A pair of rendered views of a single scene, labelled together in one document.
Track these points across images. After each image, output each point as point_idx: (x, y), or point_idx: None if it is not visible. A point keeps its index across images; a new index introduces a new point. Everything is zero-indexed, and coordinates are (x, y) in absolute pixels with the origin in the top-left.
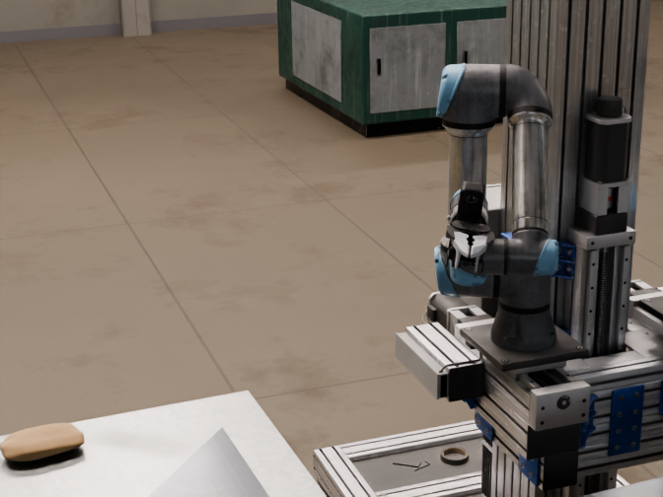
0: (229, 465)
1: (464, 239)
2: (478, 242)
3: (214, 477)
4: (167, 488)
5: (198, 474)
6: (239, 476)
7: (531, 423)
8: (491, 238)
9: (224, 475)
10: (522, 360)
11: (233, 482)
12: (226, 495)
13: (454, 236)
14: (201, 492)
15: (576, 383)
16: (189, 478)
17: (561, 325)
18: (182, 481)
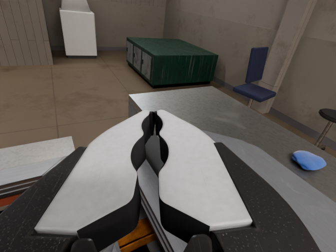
0: (325, 242)
1: (177, 147)
2: (120, 142)
3: (320, 225)
4: (335, 211)
5: (333, 228)
6: (305, 226)
7: None
8: (18, 209)
9: (316, 227)
10: None
11: (303, 219)
12: (295, 204)
13: (224, 158)
14: (312, 207)
15: None
16: (334, 223)
17: None
18: (335, 219)
